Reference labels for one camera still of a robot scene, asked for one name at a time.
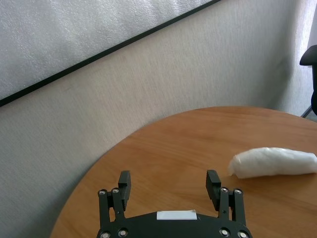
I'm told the black office chair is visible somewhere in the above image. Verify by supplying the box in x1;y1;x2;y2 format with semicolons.
299;45;317;122

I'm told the white plastic-wrapped sandbag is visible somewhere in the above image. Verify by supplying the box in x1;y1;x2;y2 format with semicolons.
227;147;317;179

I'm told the black wall rail strip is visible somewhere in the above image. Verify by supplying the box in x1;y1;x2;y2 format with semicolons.
0;0;222;108

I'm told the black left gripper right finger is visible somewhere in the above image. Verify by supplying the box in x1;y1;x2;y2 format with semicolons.
205;170;246;223

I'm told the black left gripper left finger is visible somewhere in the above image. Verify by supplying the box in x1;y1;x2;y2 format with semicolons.
98;170;131;225

